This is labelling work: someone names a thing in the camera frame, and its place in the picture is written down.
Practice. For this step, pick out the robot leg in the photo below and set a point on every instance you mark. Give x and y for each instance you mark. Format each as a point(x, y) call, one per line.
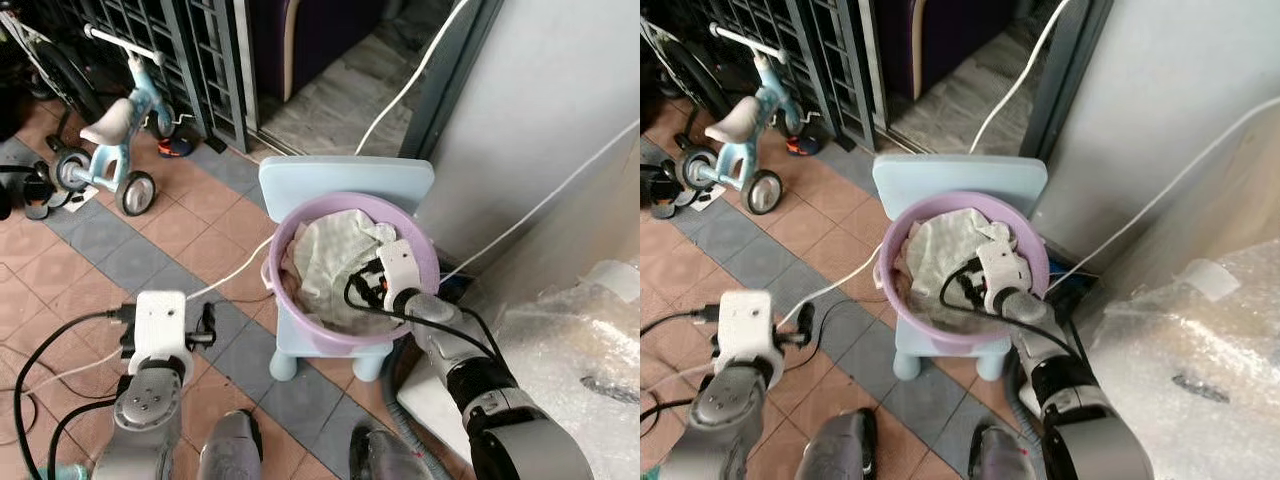
point(838, 450)
point(383, 458)
point(1000, 455)
point(230, 450)

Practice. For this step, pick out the robot left leg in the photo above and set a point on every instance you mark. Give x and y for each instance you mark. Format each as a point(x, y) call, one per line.
point(230, 450)
point(838, 450)

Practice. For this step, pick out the bubble wrapped washing machine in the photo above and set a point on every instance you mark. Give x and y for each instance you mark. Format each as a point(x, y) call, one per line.
point(1190, 370)
point(570, 380)

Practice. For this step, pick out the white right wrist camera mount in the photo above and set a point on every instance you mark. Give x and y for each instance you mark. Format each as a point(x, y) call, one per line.
point(1003, 275)
point(405, 270)

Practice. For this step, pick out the white crumpled cloth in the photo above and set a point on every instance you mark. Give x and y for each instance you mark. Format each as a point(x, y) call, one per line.
point(935, 255)
point(325, 260)

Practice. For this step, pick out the grey metal folding gate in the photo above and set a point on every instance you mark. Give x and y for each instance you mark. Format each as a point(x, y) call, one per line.
point(190, 50)
point(830, 50)

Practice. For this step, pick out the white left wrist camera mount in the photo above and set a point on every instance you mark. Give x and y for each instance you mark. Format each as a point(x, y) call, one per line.
point(160, 325)
point(745, 330)

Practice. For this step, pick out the black and red floor object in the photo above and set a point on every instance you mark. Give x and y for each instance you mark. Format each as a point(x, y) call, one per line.
point(803, 146)
point(177, 149)

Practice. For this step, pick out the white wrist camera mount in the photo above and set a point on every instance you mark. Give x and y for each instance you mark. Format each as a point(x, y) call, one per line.
point(745, 330)
point(160, 325)
point(1003, 275)
point(405, 270)

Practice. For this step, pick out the light blue kids tricycle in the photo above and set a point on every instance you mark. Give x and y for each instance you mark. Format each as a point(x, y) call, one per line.
point(765, 110)
point(140, 110)

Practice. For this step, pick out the white tape patch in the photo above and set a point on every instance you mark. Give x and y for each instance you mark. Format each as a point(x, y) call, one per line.
point(618, 280)
point(1215, 280)

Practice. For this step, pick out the black bicycle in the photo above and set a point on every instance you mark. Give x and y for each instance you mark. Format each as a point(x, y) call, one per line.
point(680, 65)
point(50, 70)

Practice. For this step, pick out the robot right leg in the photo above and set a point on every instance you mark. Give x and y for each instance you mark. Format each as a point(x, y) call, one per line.
point(1000, 455)
point(383, 458)

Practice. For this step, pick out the dark purple armchair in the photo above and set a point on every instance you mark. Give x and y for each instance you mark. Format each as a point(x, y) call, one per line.
point(950, 30)
point(320, 35)

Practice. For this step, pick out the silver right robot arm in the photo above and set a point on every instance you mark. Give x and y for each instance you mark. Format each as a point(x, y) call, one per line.
point(500, 400)
point(1075, 400)

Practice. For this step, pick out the purple plastic wash basin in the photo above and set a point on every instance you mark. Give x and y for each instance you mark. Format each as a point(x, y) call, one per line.
point(915, 320)
point(300, 318)

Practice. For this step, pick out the light blue plastic stool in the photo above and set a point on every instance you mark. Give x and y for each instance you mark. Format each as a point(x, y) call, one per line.
point(950, 170)
point(330, 172)

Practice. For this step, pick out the dark grey door frame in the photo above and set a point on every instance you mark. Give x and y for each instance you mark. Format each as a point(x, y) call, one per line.
point(1065, 75)
point(450, 80)

